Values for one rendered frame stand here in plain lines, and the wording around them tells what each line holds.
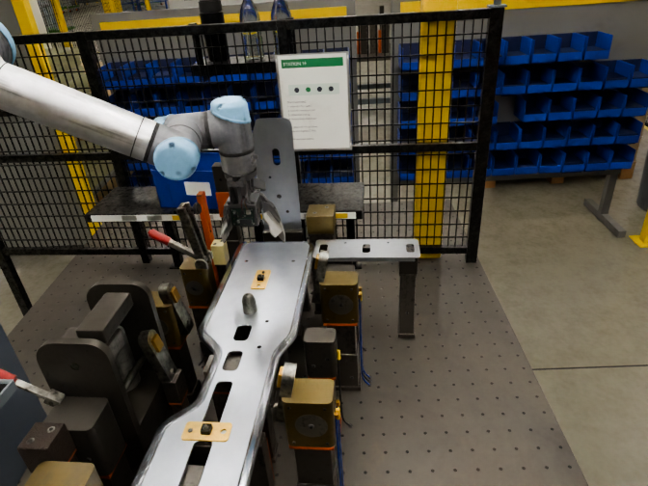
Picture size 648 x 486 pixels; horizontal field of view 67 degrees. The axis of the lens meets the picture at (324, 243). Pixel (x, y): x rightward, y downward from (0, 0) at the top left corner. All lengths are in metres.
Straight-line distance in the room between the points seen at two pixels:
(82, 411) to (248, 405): 0.28
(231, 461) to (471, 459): 0.59
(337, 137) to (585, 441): 1.53
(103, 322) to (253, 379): 0.30
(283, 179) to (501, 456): 0.89
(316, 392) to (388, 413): 0.45
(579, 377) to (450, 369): 1.20
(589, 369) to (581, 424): 0.34
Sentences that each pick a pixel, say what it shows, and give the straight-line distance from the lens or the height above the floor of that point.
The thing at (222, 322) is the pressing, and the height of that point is 1.00.
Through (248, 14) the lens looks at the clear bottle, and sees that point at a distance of 1.68.
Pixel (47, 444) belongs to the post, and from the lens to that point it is 0.90.
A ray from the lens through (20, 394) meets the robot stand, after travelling 1.41.
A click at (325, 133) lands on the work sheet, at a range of 1.65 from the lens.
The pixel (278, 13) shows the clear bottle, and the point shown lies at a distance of 1.66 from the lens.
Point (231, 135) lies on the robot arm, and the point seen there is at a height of 1.40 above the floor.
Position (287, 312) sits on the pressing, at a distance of 1.15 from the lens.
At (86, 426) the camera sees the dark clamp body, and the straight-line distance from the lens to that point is 0.92.
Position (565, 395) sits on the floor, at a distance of 2.46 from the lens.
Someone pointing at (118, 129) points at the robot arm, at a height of 1.47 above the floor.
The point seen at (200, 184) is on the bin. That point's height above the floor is 1.11.
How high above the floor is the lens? 1.71
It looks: 30 degrees down
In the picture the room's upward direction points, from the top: 4 degrees counter-clockwise
